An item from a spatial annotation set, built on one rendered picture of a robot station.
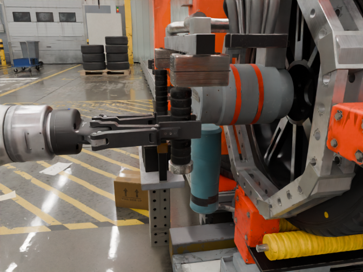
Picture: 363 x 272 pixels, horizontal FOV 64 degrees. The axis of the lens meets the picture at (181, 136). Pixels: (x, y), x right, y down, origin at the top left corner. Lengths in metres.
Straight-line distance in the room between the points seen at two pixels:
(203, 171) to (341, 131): 0.45
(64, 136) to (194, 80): 0.22
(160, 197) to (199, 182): 0.57
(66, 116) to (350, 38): 0.43
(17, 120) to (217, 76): 0.31
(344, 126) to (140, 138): 0.29
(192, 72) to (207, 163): 0.40
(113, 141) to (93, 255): 1.15
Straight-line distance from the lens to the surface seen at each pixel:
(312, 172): 0.52
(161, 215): 1.45
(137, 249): 1.54
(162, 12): 3.03
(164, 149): 1.08
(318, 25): 0.52
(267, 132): 0.96
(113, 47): 8.90
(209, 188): 0.85
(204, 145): 0.79
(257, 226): 0.79
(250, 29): 0.47
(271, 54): 0.69
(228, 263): 1.25
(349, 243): 0.82
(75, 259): 1.55
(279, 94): 0.66
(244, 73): 0.65
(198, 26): 0.47
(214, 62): 0.47
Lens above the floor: 0.97
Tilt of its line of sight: 18 degrees down
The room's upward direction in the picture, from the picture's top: straight up
